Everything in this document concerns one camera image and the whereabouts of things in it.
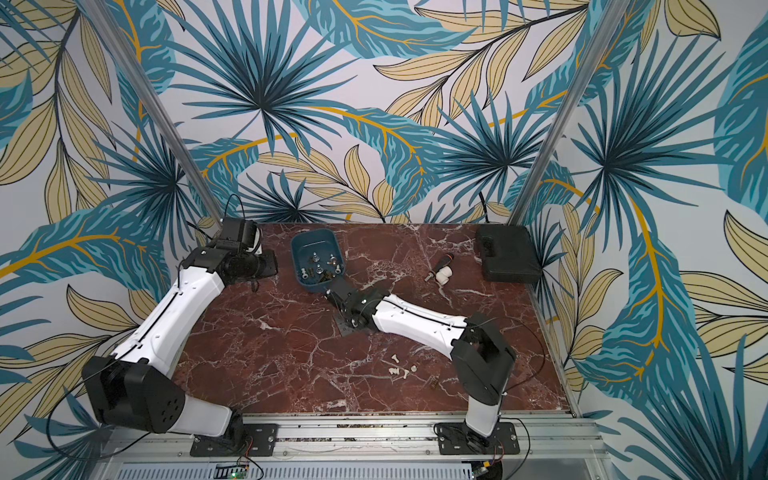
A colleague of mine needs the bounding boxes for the teal plastic storage box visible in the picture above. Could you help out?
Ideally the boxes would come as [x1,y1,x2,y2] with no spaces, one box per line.
[291,228,345,294]

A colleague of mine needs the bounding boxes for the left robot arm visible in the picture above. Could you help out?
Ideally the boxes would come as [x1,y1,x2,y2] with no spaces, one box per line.
[82,217,277,446]

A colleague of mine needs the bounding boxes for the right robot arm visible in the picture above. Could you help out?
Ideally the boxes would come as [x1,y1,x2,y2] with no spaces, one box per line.
[324,278,516,439]

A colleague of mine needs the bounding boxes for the black and white bottle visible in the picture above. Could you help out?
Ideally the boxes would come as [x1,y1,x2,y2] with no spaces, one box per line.
[424,253,454,286]

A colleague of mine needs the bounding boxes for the black plastic case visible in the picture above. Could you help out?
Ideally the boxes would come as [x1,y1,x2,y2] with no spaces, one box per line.
[475,224,542,284]

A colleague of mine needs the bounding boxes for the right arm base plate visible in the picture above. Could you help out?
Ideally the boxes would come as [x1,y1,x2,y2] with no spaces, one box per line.
[433,422,521,456]

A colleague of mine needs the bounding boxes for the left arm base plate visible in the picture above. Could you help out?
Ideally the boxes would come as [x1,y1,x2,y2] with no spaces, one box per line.
[190,423,278,458]

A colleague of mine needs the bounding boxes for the aluminium frame rail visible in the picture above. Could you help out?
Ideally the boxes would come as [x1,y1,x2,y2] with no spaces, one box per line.
[89,411,618,479]

